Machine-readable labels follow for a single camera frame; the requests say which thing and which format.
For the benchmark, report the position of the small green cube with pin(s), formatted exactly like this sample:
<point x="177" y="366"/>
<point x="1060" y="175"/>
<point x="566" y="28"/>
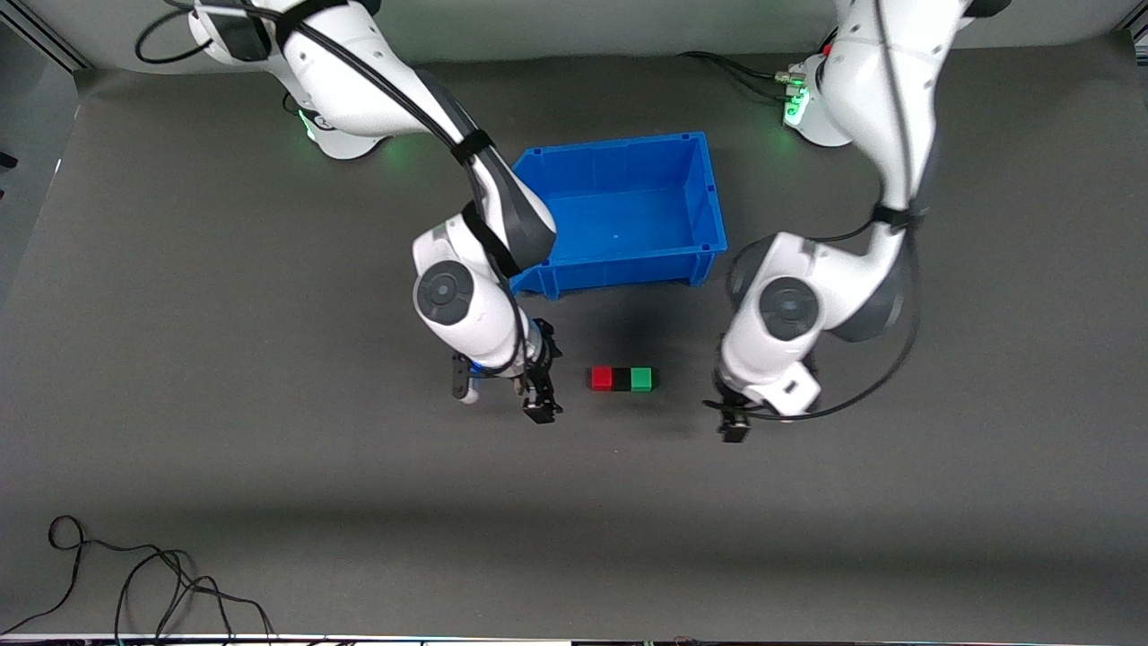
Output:
<point x="641" y="379"/>

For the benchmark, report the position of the blue plastic storage bin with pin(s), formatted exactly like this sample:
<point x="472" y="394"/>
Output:
<point x="628" y="220"/>

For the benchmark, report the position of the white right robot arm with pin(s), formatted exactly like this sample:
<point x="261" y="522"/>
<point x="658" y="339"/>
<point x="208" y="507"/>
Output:
<point x="466" y="305"/>

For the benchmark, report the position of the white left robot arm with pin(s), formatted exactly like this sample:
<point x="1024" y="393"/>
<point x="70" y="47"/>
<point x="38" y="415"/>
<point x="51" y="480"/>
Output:
<point x="807" y="305"/>

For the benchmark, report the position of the dark grey table mat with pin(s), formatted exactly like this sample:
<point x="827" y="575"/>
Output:
<point x="574" y="493"/>

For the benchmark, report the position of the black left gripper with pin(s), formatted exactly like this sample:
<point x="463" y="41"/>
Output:
<point x="734" y="420"/>

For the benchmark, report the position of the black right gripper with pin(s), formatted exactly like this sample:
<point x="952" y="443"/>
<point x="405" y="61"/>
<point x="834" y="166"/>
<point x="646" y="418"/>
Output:
<point x="541" y="369"/>

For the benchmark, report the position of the small black cube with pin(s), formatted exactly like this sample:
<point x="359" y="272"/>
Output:
<point x="621" y="379"/>

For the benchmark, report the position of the aluminium frame profile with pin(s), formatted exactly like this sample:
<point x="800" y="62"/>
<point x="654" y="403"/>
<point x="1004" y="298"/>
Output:
<point x="54" y="45"/>
<point x="1134" y="36"/>

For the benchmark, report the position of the small red cube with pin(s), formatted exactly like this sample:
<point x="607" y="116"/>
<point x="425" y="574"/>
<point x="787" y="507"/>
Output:
<point x="601" y="379"/>

